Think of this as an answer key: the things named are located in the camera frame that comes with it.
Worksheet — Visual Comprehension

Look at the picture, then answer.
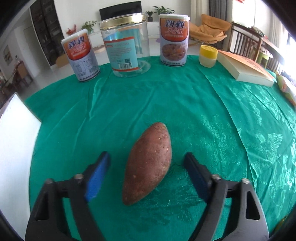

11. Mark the wooden chair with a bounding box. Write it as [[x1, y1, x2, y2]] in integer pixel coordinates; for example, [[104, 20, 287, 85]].
[[227, 22, 262, 62]]

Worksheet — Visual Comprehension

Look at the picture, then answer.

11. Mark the white snack bag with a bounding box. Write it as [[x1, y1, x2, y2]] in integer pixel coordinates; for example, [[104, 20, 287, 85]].
[[276, 72, 296, 106]]

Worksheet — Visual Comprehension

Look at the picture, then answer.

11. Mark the black television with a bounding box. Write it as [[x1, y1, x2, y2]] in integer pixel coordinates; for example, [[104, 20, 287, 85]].
[[99, 1, 142, 20]]

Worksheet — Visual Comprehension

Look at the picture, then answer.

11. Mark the porridge can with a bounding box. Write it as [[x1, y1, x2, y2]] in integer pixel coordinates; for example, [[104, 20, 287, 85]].
[[61, 29, 100, 82], [159, 14, 190, 67]]

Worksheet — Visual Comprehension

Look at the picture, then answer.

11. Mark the small yellow lidded jar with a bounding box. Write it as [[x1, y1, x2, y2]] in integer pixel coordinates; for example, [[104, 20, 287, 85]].
[[199, 45, 218, 68]]

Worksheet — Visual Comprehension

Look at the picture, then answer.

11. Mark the orange lounge chair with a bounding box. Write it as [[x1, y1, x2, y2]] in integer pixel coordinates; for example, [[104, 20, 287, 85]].
[[189, 14, 231, 44]]

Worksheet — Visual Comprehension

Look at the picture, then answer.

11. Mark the white sofa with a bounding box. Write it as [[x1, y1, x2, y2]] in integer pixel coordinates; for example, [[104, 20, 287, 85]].
[[1, 93, 41, 238]]

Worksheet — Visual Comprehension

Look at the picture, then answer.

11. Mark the green potted plant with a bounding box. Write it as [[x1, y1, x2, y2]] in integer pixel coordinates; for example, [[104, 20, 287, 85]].
[[154, 6, 175, 15]]

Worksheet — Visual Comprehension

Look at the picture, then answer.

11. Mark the reddish sweet potato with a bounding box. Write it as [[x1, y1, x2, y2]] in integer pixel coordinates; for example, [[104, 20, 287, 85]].
[[122, 122, 172, 205]]

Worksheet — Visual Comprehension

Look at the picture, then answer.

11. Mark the clear plastic jar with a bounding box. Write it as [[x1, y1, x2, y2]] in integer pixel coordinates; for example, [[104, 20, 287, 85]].
[[99, 13, 151, 77]]

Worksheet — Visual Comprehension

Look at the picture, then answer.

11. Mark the green tablecloth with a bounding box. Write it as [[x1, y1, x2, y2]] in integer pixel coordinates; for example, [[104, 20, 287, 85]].
[[26, 56, 295, 240]]

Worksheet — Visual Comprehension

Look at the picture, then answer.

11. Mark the orange cover book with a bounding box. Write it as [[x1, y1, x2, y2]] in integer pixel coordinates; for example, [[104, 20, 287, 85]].
[[217, 51, 274, 87]]

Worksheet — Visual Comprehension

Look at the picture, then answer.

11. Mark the right porridge can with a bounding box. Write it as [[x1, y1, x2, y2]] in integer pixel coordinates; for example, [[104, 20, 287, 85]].
[[159, 14, 190, 67]]

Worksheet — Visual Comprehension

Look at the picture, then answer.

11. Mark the dark bookshelf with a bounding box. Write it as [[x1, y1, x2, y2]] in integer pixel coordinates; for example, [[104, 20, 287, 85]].
[[30, 0, 64, 66]]

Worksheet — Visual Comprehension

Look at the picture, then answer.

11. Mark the left porridge can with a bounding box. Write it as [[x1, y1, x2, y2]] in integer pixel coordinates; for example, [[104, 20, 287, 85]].
[[61, 29, 100, 82]]

